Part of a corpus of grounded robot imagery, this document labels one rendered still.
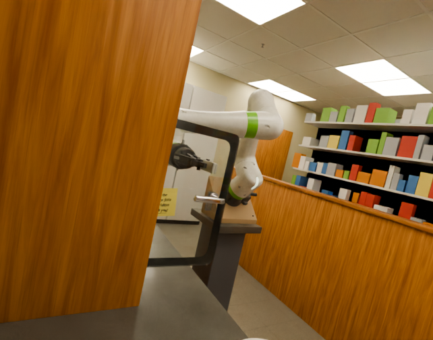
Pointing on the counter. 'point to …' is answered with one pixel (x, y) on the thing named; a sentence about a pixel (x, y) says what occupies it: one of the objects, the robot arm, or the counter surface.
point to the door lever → (210, 199)
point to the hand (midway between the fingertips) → (208, 166)
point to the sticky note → (168, 202)
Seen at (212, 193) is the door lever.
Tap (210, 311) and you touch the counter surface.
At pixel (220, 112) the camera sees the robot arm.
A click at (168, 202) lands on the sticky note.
